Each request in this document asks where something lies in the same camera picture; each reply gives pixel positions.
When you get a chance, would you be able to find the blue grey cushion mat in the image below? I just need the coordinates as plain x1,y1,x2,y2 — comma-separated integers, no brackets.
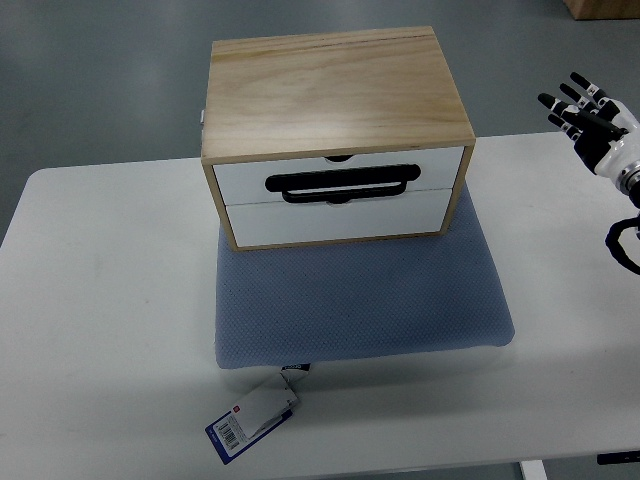
214,191,515,369

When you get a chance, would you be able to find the white blue product tag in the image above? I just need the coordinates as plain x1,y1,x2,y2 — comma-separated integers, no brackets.
205,373,299,465

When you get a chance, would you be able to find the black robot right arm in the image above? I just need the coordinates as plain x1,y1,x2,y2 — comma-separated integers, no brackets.
605,161,639,275

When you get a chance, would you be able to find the black table control panel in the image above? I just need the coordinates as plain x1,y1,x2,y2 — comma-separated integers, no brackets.
597,450,640,466

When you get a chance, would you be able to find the white table leg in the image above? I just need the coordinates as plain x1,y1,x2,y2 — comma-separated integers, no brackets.
519,460,549,480

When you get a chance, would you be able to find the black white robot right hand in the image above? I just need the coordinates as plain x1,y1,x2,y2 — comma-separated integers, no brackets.
538,72,639,179

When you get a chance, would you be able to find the wooden drawer cabinet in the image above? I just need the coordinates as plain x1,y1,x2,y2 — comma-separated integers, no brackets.
201,27,475,251

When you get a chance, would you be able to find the black drawer handle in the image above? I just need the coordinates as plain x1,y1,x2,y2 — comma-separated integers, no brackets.
265,164,421,204

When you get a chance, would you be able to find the white drawer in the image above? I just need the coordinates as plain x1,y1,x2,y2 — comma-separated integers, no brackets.
214,146,464,205
228,189,451,247

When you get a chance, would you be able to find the cardboard box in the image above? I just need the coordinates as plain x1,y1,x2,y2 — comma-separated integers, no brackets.
563,0,639,20

